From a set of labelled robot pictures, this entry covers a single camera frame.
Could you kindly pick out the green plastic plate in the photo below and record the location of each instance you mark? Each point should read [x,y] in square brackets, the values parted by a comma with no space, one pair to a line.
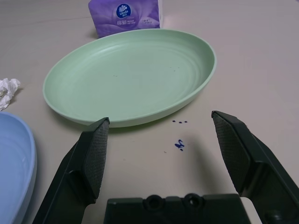
[130,77]

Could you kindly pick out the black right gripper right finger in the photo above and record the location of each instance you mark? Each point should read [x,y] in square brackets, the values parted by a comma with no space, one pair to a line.
[257,168]

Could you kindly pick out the purple tissue pack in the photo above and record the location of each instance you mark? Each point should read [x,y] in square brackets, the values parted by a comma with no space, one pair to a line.
[126,18]

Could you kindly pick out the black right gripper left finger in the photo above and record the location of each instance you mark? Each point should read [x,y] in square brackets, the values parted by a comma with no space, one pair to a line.
[77,175]

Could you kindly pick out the white tissue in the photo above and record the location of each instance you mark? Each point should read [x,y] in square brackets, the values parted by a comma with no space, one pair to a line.
[8,88]

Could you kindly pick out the blue plastic plate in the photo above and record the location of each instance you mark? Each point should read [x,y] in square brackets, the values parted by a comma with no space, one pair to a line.
[14,163]

